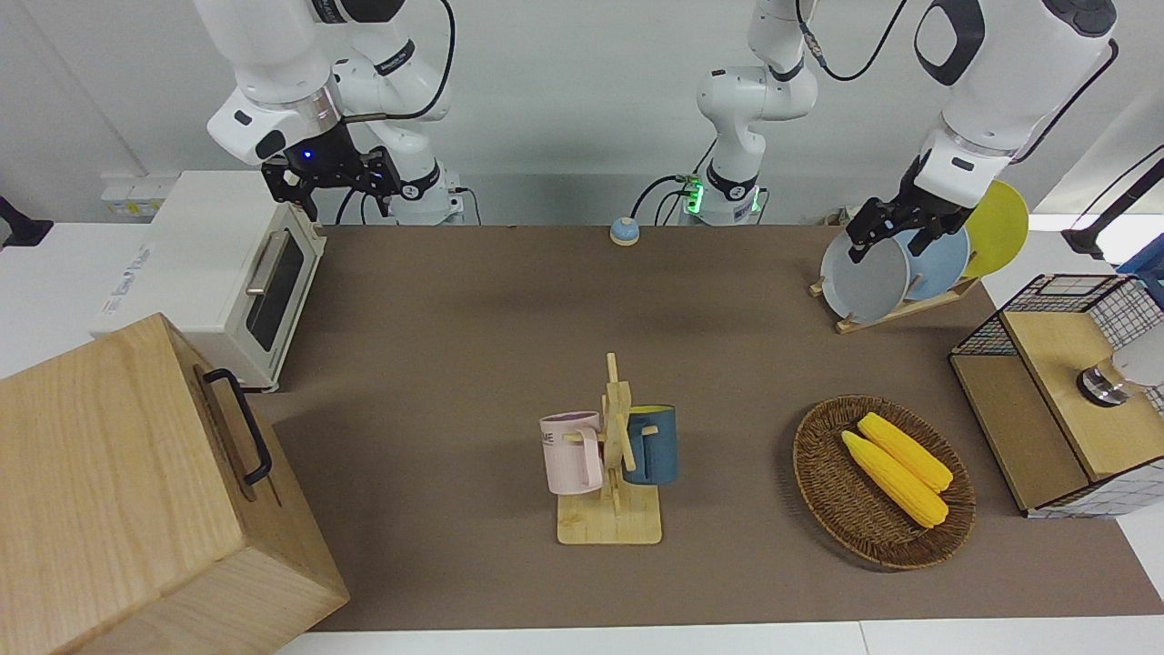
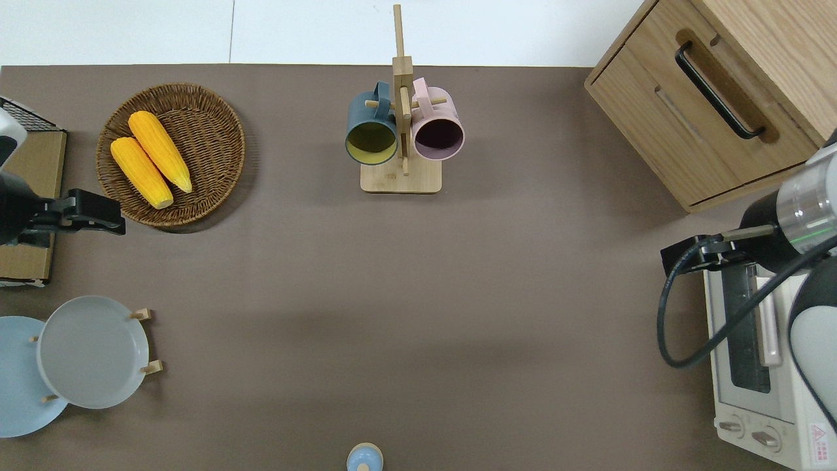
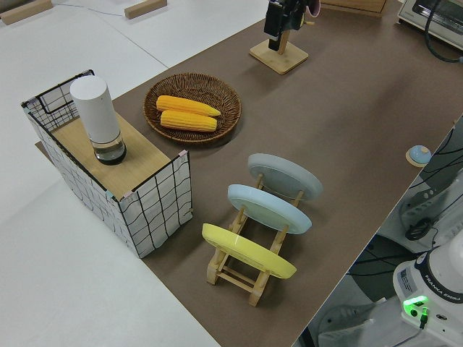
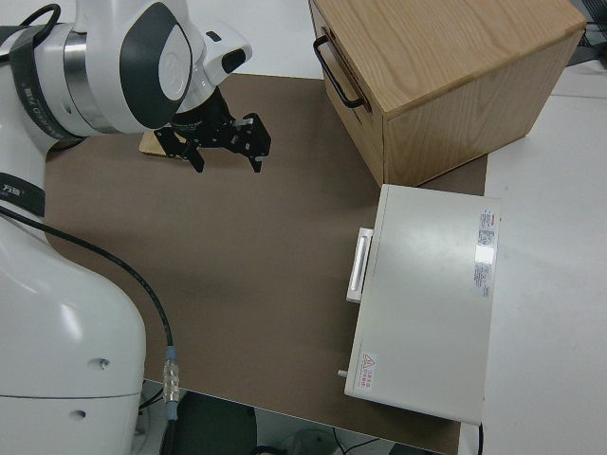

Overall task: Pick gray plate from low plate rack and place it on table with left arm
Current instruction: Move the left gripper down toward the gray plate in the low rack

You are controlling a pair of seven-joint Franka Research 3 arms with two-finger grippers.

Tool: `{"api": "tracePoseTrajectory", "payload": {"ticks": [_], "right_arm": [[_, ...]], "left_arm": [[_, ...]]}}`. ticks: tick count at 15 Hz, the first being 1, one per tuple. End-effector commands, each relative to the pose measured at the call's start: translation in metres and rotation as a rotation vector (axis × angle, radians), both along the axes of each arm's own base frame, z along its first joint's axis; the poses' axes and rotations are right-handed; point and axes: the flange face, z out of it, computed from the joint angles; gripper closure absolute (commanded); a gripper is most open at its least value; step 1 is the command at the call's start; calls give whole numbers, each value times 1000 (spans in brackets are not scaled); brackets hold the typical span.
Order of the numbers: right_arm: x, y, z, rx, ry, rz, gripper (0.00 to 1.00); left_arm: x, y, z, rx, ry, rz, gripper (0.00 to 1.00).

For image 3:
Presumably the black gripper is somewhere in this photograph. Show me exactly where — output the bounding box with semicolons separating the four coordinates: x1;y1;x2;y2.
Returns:
263;0;285;51

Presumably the gray plate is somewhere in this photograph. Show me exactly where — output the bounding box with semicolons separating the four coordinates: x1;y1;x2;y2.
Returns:
247;153;323;202

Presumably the light blue plate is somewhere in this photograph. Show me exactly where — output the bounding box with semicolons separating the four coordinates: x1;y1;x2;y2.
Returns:
226;184;313;236

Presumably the yellow plate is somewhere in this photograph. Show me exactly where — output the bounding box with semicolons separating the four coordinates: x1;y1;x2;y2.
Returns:
201;223;297;280

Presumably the low wooden plate rack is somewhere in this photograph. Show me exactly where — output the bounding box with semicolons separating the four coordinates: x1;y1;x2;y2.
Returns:
205;172;307;307

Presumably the wooden mug stand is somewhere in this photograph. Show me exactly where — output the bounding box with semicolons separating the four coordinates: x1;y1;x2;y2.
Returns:
248;20;310;76

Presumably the round brown wicker basket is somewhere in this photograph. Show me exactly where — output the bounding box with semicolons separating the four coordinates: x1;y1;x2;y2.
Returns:
143;73;242;146

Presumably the brown table mat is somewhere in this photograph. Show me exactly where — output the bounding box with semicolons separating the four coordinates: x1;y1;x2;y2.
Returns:
34;0;463;347

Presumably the yellow corn cob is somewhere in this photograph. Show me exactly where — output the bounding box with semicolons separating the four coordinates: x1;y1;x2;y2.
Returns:
159;110;218;132
156;95;221;118

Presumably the short wooden block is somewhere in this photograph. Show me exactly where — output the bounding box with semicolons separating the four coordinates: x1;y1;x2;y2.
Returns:
124;0;168;20

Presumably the white toaster oven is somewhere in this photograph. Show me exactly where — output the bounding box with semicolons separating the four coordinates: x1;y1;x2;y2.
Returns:
396;0;463;50

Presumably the blue call bell wooden base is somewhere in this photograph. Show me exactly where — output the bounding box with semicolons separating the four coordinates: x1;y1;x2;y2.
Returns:
404;144;431;168

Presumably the white cylindrical grinder bottle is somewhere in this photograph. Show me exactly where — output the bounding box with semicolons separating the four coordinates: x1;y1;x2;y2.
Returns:
69;75;127;166

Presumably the white power strip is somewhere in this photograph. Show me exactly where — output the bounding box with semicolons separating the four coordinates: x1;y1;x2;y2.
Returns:
399;187;444;227

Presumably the long wooden block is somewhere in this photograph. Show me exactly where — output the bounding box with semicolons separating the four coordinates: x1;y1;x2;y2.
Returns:
0;0;54;26

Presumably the thick black toaster cable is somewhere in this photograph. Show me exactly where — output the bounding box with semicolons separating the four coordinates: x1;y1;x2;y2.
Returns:
424;0;463;64

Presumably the thin bluish wire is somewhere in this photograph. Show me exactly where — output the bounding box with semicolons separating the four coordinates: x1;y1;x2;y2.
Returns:
67;0;126;17

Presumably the wire grid box wooden top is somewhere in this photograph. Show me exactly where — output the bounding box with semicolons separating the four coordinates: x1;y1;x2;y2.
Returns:
20;69;192;260

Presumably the black coiled cable bundle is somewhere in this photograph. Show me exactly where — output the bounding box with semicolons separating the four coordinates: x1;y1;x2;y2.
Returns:
404;218;432;241

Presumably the gray robot base mount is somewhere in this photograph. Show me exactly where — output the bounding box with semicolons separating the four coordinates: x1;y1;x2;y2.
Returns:
302;299;402;347

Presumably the green lit cable plug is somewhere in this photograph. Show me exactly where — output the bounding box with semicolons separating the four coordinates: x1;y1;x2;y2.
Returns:
417;305;430;330

